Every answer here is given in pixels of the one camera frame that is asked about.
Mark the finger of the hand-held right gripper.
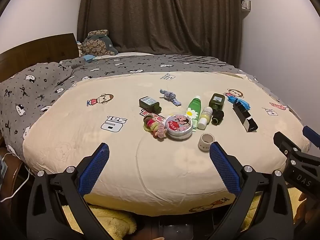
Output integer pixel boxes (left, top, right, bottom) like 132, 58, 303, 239
302, 126, 320, 152
273, 131, 309, 162

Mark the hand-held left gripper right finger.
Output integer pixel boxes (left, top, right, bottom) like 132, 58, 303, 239
209, 141, 294, 240

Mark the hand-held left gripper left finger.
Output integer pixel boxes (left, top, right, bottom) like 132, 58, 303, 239
26, 142, 110, 240

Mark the small white yellow bottle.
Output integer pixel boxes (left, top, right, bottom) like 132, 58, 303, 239
197, 106, 213, 130

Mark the dark green labelled bottle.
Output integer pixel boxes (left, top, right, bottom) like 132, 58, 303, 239
209, 93, 226, 125

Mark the round printed tin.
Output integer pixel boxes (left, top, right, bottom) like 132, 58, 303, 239
165, 114, 194, 140

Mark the green daisy print bottle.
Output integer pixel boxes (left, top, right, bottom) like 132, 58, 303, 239
185, 95, 203, 127

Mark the person's right hand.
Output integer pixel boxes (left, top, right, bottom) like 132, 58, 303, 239
294, 192, 312, 230

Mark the small white cup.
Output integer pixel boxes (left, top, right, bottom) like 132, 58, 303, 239
198, 133, 215, 151

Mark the cream cartoon print quilt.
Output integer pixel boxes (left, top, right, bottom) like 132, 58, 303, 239
22, 71, 312, 217

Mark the black rectangular box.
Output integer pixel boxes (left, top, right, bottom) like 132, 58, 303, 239
232, 104, 258, 133

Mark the yellow fluffy blanket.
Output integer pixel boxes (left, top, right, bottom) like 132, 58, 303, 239
61, 187, 302, 240

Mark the blue wrapped packet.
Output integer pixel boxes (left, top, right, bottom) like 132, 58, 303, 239
227, 95, 250, 111

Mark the dark green square bottle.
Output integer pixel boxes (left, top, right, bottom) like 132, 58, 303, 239
139, 96, 162, 114

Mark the brown wooden furniture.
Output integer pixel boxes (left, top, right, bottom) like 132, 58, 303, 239
0, 147, 28, 230

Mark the blue grey cloth scrunchie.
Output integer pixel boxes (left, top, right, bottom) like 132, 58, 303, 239
160, 89, 182, 107

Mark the grey printed quilt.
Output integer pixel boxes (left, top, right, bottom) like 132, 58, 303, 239
0, 54, 309, 161

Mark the patterned plush toy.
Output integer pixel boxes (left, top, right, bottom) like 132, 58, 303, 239
76, 29, 119, 57

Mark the brown wooden headboard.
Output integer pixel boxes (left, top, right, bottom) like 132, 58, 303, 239
0, 33, 80, 83

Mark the dark brown curtain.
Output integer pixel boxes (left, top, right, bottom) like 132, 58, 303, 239
76, 0, 244, 69

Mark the bunch of colourful hair ties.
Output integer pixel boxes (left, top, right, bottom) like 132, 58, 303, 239
142, 112, 167, 140

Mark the white cable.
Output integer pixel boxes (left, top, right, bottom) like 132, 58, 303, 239
0, 152, 31, 203

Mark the wall shelf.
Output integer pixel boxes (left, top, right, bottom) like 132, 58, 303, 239
239, 0, 252, 12

